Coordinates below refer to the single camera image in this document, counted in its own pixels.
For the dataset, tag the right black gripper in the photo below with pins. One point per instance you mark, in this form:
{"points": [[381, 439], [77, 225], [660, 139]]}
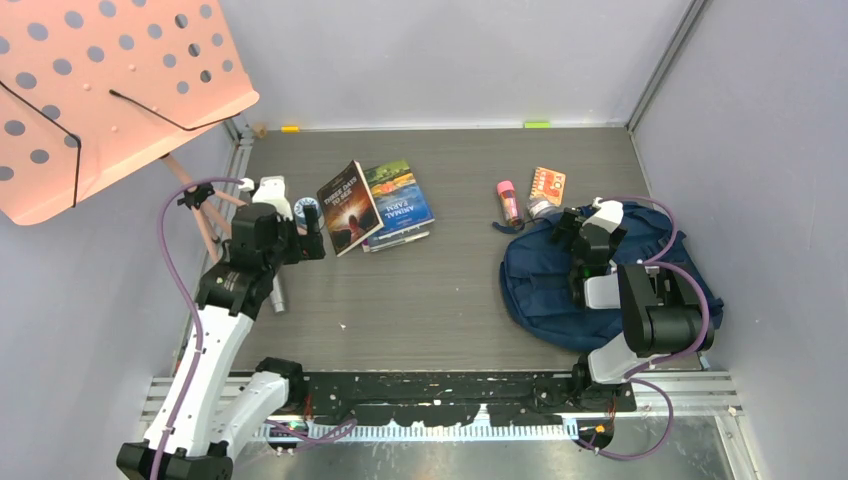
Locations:
{"points": [[570, 220]]}

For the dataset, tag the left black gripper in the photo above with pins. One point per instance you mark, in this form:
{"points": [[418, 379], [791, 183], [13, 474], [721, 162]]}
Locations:
{"points": [[305, 247]]}

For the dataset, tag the navy blue student backpack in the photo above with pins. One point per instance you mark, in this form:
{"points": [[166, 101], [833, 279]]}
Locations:
{"points": [[534, 280]]}

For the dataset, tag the pink capped tube bottle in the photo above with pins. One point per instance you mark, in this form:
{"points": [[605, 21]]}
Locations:
{"points": [[509, 204]]}

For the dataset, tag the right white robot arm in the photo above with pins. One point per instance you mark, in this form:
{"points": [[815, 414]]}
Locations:
{"points": [[664, 311]]}

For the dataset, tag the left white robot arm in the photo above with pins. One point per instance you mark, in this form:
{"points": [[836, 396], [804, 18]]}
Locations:
{"points": [[191, 437]]}

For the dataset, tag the blue patterned tape roll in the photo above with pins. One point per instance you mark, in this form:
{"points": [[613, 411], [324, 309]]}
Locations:
{"points": [[308, 213]]}

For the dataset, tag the clear tape roll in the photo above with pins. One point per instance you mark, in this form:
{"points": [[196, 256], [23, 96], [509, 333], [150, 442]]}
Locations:
{"points": [[540, 207]]}

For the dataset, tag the orange small notebook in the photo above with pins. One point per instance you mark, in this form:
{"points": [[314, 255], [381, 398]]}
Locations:
{"points": [[548, 184]]}

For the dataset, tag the dark Three Days book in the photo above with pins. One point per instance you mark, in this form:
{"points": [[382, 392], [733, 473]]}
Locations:
{"points": [[349, 209]]}

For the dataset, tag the blue Animal Farm book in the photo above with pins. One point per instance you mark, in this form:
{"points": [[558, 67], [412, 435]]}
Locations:
{"points": [[401, 204]]}

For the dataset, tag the pink perforated music stand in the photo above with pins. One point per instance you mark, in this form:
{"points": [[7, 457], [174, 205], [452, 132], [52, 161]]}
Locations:
{"points": [[93, 91]]}

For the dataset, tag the black mounting base plate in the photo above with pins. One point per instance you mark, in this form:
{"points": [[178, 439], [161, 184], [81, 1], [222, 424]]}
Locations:
{"points": [[450, 398]]}

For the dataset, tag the aluminium frame rail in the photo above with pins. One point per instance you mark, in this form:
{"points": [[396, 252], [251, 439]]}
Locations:
{"points": [[658, 394]]}

